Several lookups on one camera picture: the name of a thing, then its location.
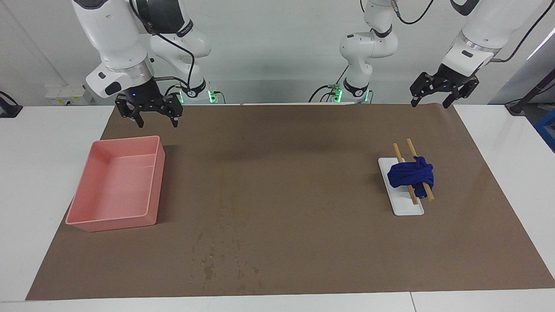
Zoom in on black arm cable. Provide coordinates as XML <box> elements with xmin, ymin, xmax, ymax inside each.
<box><xmin>129</xmin><ymin>0</ymin><xmax>196</xmax><ymax>94</ymax></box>
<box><xmin>390</xmin><ymin>0</ymin><xmax>555</xmax><ymax>63</ymax></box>

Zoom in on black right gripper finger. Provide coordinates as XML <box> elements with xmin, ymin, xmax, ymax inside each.
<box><xmin>115</xmin><ymin>96</ymin><xmax>144</xmax><ymax>128</ymax></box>
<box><xmin>163</xmin><ymin>93</ymin><xmax>183</xmax><ymax>128</ymax></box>

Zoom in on blue crate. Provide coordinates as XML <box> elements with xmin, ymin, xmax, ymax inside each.
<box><xmin>534</xmin><ymin>108</ymin><xmax>555</xmax><ymax>153</ymax></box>

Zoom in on black stand pole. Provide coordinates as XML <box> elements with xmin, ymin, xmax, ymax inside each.
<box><xmin>505</xmin><ymin>68</ymin><xmax>555</xmax><ymax>116</ymax></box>

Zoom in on blue towel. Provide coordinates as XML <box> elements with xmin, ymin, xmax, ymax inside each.
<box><xmin>387</xmin><ymin>156</ymin><xmax>435</xmax><ymax>198</ymax></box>

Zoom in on black clamp mount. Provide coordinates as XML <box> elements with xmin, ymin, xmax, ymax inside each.
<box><xmin>0</xmin><ymin>90</ymin><xmax>23</xmax><ymax>118</ymax></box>

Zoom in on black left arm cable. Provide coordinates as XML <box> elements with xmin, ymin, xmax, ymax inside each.
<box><xmin>390</xmin><ymin>0</ymin><xmax>555</xmax><ymax>63</ymax></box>

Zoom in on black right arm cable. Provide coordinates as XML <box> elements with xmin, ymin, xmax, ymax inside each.
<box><xmin>129</xmin><ymin>0</ymin><xmax>196</xmax><ymax>94</ymax></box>

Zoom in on pink plastic bin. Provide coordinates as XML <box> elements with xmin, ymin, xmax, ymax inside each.
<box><xmin>65</xmin><ymin>135</ymin><xmax>166</xmax><ymax>232</ymax></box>

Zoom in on white towel rack wooden rods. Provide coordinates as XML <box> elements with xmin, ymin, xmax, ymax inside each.
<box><xmin>378</xmin><ymin>138</ymin><xmax>435</xmax><ymax>216</ymax></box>

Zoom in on white wall socket box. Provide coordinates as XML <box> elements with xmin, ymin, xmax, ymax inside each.
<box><xmin>46</xmin><ymin>84</ymin><xmax>92</xmax><ymax>106</ymax></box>

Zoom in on brown paper mat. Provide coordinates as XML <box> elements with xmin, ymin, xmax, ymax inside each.
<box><xmin>25</xmin><ymin>103</ymin><xmax>555</xmax><ymax>301</ymax></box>

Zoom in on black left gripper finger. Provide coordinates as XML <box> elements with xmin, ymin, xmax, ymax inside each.
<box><xmin>442</xmin><ymin>78</ymin><xmax>480</xmax><ymax>109</ymax></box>
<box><xmin>410</xmin><ymin>72</ymin><xmax>437</xmax><ymax>107</ymax></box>

